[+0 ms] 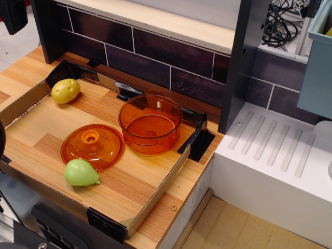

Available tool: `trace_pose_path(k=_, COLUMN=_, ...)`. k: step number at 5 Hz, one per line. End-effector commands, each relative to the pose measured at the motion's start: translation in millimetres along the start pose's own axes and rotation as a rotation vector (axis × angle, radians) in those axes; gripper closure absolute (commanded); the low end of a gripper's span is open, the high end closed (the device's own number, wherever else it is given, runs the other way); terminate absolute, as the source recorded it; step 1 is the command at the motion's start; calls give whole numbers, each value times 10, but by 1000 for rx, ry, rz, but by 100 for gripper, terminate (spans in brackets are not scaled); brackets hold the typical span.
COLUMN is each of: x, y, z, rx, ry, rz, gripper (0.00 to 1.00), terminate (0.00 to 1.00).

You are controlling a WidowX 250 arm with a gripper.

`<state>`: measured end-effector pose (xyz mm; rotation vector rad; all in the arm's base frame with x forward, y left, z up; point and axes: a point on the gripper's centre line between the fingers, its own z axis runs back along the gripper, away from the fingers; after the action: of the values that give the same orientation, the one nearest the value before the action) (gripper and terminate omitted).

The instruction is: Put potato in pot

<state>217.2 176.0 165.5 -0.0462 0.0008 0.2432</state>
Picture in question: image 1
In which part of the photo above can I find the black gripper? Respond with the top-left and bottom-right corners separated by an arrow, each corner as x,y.
1,0 -> 28,35

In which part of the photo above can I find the yellow plastic potato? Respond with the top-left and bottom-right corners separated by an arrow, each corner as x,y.
51,78 -> 80,104

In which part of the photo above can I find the orange transparent pot lid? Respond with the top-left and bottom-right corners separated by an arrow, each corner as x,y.
61,124 -> 125,172

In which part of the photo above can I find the orange transparent pot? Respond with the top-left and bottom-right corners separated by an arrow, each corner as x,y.
118,90 -> 183,155

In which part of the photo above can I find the cardboard fence with black tape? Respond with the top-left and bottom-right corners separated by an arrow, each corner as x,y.
1,61 -> 217,243

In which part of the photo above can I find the green plastic pear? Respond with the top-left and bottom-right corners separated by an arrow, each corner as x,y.
64,159 -> 101,186

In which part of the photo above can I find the white drainboard sink unit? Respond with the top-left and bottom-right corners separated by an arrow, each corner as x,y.
211,103 -> 331,248

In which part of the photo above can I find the light blue plastic bin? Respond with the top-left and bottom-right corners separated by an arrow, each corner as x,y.
296,0 -> 332,120

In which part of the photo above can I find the dark grey shelf post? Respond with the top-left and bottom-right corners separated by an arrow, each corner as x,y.
218,0 -> 270,134

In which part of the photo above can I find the black cable bundle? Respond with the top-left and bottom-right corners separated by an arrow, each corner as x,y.
260,0 -> 309,51

